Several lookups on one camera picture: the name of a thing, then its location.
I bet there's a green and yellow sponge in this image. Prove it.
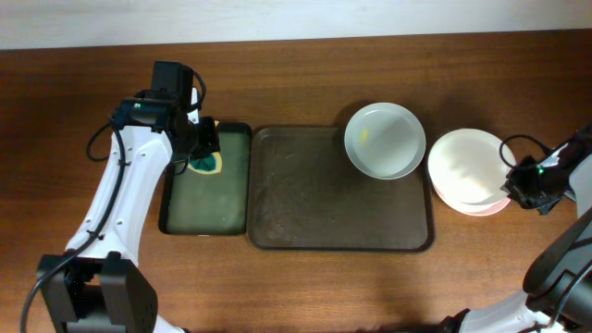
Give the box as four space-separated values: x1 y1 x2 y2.
187 119 224 176

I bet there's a pink plate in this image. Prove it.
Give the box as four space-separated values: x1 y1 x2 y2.
434 188 511 216

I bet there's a cream white plate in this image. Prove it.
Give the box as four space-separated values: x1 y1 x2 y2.
427 129 516 206

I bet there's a light grey plate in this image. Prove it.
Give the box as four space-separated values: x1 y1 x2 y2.
344 103 426 180

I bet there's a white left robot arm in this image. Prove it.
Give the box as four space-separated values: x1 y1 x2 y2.
19 61 220 332

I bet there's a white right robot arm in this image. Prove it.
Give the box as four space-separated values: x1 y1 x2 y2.
436 126 591 333

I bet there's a dark green small tray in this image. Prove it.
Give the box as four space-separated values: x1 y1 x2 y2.
158 123 252 236

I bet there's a large brown tray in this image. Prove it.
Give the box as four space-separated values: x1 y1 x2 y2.
246 127 436 253

